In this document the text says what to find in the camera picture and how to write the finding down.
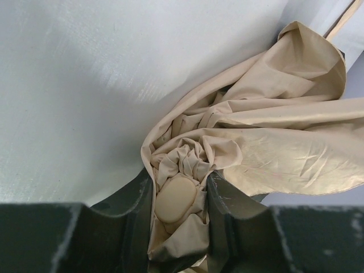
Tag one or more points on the beige folding umbrella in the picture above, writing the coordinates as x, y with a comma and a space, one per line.
275, 123

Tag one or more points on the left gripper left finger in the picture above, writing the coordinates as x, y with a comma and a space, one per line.
110, 236

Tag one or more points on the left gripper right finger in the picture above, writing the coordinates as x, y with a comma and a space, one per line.
284, 236

